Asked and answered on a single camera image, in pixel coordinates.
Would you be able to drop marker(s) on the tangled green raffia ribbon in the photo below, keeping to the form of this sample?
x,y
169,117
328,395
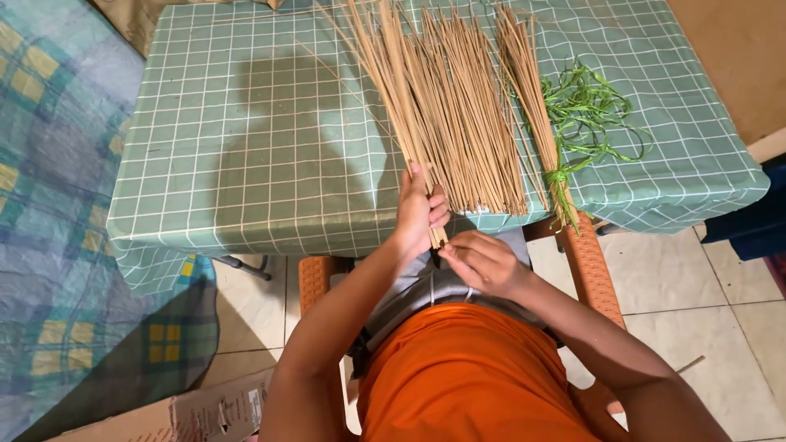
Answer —
x,y
583,104

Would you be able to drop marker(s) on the dark blue cloth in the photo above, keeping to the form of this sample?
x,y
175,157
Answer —
x,y
752,215

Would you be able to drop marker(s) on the green raffia tie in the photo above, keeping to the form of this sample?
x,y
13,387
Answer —
x,y
560,184

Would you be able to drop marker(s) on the short tan stick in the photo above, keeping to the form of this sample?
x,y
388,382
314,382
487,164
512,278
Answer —
x,y
691,364

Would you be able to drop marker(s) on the orange plastic woven chair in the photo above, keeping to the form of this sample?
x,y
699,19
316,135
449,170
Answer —
x,y
592,270

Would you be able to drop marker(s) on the hand-held bunch of tan sticks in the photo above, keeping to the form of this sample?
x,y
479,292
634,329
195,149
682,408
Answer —
x,y
384,80

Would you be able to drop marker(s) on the person's left hand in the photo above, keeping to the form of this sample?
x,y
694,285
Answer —
x,y
412,215

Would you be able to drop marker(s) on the plaid blue green blanket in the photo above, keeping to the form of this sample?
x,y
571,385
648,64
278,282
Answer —
x,y
67,233

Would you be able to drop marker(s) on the orange shirt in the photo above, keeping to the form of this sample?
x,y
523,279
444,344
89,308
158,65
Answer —
x,y
473,380

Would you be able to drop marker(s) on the grey metal table leg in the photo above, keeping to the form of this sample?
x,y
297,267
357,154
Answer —
x,y
245,267

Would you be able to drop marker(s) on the person's right hand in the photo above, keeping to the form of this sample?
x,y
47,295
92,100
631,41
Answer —
x,y
494,267

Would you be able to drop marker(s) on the loose pile of tan sticks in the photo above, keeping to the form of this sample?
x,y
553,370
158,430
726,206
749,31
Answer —
x,y
466,116

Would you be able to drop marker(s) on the person's right fingers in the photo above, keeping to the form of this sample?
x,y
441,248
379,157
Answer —
x,y
460,253

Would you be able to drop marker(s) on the brown cardboard box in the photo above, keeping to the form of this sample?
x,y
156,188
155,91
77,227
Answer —
x,y
202,411

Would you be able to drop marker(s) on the green checked tablecloth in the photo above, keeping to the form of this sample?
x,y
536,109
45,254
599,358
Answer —
x,y
245,153

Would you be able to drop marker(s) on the brown patterned cloth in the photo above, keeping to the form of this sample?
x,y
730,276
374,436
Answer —
x,y
132,18

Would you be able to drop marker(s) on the single thin tan stick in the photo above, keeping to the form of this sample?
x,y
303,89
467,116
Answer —
x,y
344,89

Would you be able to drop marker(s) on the grey shorts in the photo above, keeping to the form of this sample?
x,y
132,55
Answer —
x,y
423,288

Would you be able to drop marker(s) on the tied bundle of tan sticks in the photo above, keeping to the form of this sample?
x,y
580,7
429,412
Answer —
x,y
525,80

